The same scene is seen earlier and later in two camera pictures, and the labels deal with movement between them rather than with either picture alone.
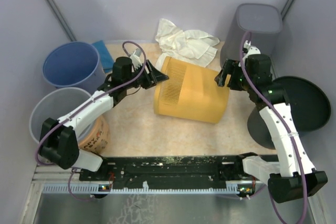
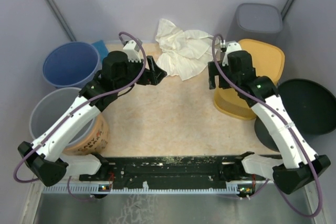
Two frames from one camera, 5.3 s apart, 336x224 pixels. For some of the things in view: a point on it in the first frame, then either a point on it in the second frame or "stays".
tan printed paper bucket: [95, 137] stays
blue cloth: [106, 57] stays
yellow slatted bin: [190, 93] -> [268, 60]
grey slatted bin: [264, 21] stays
